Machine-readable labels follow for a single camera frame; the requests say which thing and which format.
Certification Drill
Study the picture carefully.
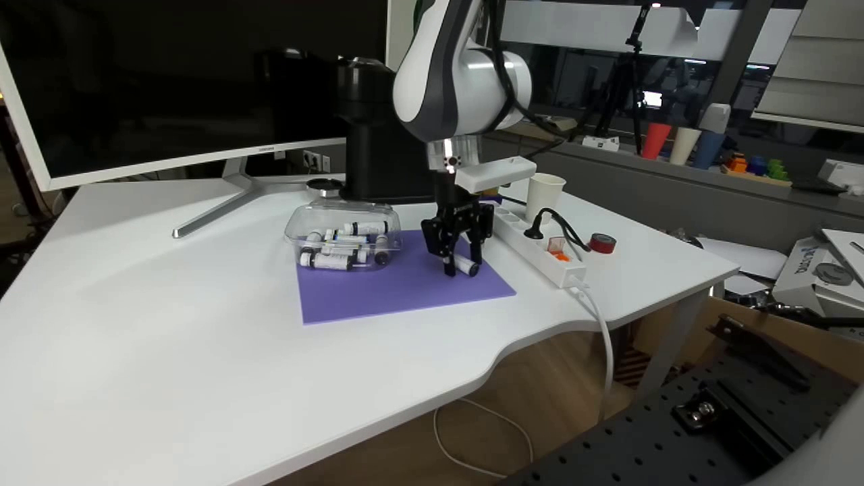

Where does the black perforated breadboard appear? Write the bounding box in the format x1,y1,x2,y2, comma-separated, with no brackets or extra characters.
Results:
502,358,858,486

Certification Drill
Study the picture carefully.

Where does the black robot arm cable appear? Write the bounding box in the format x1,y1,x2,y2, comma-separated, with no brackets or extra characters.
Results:
483,0,579,141

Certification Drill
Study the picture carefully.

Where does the clear plastic container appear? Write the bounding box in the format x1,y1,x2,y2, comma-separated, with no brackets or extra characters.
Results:
284,200,403,279

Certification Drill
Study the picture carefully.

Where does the grey table leg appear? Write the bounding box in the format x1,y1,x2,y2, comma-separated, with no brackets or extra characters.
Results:
633,290,712,399

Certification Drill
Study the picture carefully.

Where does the white power strip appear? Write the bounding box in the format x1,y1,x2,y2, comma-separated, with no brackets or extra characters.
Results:
488,202,588,292

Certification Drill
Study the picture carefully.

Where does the white power strip cable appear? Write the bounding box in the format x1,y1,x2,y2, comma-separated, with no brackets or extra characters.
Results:
571,279,618,391

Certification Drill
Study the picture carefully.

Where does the white plastic cup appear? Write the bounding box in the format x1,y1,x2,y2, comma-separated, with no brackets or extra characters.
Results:
670,125,701,169

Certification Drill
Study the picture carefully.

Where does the blue plastic cup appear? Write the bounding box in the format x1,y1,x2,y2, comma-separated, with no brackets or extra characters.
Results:
688,128,727,173

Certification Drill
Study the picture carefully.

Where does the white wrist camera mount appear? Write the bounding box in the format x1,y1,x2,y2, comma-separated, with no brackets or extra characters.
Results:
457,155,539,195

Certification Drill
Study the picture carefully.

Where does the white paper cup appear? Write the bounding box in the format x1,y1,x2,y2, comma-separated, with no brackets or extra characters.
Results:
525,169,571,223

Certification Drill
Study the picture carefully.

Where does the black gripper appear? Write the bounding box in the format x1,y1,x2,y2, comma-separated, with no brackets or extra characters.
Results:
419,169,496,281

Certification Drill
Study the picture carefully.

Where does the white floor cable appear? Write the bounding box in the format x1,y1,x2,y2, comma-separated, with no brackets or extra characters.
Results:
430,395,538,480

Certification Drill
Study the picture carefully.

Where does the black coffee machine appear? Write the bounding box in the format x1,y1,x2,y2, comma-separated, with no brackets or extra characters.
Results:
305,51,444,204

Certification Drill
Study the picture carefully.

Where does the purple mat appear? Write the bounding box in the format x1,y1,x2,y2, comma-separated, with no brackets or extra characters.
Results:
294,227,519,327

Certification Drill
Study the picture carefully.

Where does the white boxy device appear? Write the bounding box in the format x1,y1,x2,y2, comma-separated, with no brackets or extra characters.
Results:
773,227,864,319

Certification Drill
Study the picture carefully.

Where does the large white-framed monitor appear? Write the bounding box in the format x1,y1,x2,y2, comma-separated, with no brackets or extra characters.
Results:
0,0,391,195

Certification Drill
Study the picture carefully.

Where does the black cable with plug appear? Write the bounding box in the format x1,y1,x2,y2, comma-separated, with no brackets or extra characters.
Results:
521,202,596,254

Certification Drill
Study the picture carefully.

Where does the red tape roll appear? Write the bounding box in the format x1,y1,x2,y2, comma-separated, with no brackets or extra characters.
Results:
588,229,622,257

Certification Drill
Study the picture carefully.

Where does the red plastic cup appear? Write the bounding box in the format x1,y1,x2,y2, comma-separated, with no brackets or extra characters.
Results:
641,118,676,165

